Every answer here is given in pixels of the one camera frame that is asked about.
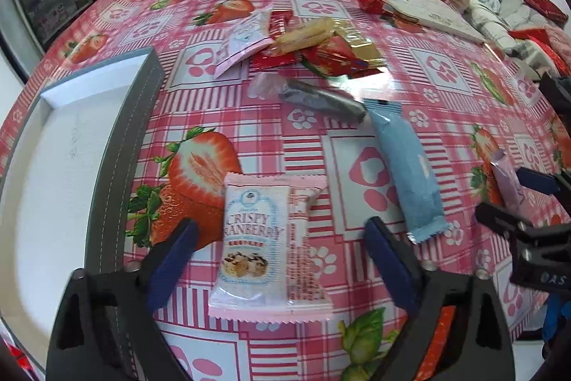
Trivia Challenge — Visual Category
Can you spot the purple snack packet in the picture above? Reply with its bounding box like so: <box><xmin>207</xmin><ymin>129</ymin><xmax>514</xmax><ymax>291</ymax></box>
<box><xmin>491</xmin><ymin>150</ymin><xmax>526</xmax><ymax>216</ymax></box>

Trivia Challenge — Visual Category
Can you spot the light blue snack packet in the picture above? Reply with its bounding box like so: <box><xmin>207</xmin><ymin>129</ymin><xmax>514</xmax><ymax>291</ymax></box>
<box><xmin>364</xmin><ymin>99</ymin><xmax>448</xmax><ymax>244</ymax></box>

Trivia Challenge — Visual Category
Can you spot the crispy cranberry snack packet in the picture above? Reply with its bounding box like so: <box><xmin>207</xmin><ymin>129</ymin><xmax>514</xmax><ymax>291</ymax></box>
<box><xmin>208</xmin><ymin>173</ymin><xmax>333</xmax><ymax>323</ymax></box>

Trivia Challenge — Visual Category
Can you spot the yellow rice cracker packet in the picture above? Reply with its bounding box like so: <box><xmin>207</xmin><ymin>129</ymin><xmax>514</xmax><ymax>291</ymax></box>
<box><xmin>268</xmin><ymin>16</ymin><xmax>337</xmax><ymax>56</ymax></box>

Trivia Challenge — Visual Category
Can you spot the grey white storage box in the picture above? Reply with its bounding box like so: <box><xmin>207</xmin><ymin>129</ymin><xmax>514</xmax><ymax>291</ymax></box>
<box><xmin>1</xmin><ymin>47</ymin><xmax>165</xmax><ymax>370</ymax></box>

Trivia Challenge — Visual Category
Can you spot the white sofa with cushions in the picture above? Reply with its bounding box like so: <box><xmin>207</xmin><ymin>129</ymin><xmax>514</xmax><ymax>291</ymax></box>
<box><xmin>465</xmin><ymin>0</ymin><xmax>570</xmax><ymax>79</ymax></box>

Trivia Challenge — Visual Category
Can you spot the white tablet case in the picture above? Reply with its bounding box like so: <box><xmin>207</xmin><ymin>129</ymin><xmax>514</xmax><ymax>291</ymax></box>
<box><xmin>382</xmin><ymin>0</ymin><xmax>486</xmax><ymax>44</ymax></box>

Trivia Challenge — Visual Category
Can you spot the gold snack packet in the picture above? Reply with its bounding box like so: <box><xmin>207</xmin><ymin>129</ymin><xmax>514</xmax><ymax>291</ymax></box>
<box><xmin>335</xmin><ymin>19</ymin><xmax>386</xmax><ymax>69</ymax></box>

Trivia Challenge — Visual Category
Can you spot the strawberry pattern tablecloth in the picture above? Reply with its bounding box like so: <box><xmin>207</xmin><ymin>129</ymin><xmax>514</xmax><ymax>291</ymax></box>
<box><xmin>1</xmin><ymin>0</ymin><xmax>570</xmax><ymax>380</ymax></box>

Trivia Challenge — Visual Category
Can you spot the red candy packet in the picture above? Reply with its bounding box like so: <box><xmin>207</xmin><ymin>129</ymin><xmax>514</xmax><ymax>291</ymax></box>
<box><xmin>357</xmin><ymin>0</ymin><xmax>393</xmax><ymax>16</ymax></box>

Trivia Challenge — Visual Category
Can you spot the dark grey snack packet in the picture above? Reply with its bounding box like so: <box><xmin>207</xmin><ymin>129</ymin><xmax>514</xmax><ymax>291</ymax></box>
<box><xmin>247</xmin><ymin>72</ymin><xmax>366</xmax><ymax>124</ymax></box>

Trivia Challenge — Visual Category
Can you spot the small red snack packet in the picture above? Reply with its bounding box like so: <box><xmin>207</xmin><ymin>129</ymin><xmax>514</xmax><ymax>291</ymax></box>
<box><xmin>249</xmin><ymin>10</ymin><xmax>296</xmax><ymax>71</ymax></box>

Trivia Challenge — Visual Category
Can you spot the pink white snack packet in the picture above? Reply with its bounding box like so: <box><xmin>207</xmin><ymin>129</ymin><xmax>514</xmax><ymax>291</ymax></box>
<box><xmin>214</xmin><ymin>9</ymin><xmax>274</xmax><ymax>78</ymax></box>

